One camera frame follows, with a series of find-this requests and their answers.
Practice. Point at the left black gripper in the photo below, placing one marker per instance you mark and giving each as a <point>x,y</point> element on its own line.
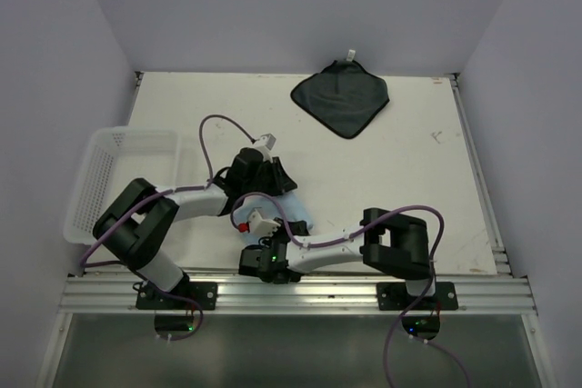
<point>281,182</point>

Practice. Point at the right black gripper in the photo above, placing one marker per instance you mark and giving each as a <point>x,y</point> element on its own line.
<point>298,228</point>

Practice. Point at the light blue towel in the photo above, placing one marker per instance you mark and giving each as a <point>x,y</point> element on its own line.
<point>290,203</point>

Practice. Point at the dark grey towel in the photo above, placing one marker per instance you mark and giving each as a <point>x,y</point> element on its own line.
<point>344,97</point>

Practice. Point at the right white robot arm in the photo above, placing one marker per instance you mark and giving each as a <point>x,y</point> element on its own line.
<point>396,246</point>

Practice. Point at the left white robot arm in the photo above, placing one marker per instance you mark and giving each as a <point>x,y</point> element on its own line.
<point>136,223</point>

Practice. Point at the white plastic basket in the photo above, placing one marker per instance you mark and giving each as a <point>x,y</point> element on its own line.
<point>113,158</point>

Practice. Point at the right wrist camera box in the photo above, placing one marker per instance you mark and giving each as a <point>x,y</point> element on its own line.
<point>255,223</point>

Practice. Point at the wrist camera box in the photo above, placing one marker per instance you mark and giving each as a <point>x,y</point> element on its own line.
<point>255,223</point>
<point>265,143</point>

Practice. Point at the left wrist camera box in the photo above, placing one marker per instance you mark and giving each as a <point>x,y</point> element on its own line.
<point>265,143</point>

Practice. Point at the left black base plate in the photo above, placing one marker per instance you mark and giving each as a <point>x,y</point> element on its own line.
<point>185,296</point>

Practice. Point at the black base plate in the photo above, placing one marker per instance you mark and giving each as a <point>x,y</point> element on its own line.
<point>185,296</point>
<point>394,296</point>

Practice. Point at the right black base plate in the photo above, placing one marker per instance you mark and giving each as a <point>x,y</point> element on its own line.
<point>394,296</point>

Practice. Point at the aluminium mounting rail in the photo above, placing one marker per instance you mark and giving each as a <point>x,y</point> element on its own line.
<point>111,291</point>

